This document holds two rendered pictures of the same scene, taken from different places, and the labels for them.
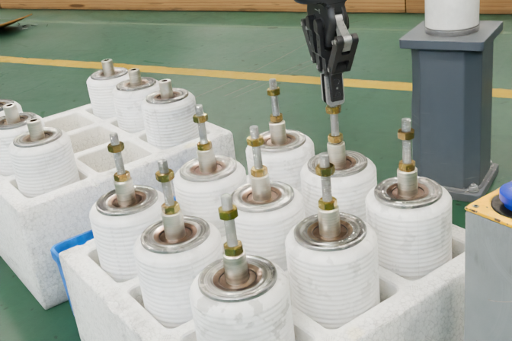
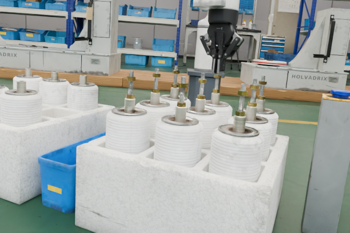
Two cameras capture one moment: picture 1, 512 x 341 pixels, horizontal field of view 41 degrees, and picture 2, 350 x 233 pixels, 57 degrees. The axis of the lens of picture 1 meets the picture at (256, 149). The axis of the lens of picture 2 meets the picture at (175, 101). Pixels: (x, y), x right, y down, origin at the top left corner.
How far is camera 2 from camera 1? 51 cm
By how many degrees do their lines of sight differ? 34
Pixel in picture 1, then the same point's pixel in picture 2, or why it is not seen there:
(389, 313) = (279, 155)
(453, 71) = (210, 87)
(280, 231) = (216, 125)
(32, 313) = (9, 207)
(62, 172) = (38, 114)
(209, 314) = (242, 143)
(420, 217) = (274, 117)
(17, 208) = (16, 131)
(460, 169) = not seen: hidden behind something
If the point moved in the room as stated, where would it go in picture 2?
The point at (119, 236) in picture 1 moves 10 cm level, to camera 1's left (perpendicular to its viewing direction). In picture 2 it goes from (135, 127) to (86, 131)
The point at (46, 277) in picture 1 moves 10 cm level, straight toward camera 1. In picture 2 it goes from (24, 180) to (49, 194)
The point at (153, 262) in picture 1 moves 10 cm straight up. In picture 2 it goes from (182, 130) to (186, 76)
